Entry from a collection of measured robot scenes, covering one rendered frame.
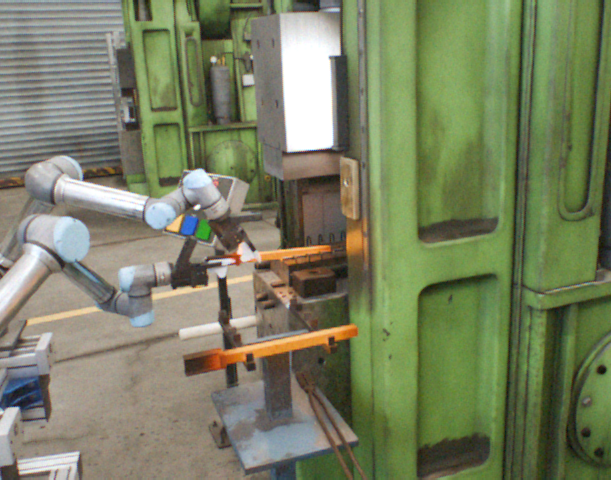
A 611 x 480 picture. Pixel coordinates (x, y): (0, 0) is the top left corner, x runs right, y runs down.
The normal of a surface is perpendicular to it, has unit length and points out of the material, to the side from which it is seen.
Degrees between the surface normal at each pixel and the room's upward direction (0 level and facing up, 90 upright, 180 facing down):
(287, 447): 0
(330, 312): 90
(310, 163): 90
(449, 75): 89
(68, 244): 86
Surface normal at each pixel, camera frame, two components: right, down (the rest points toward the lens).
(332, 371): 0.36, 0.25
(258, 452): -0.04, -0.96
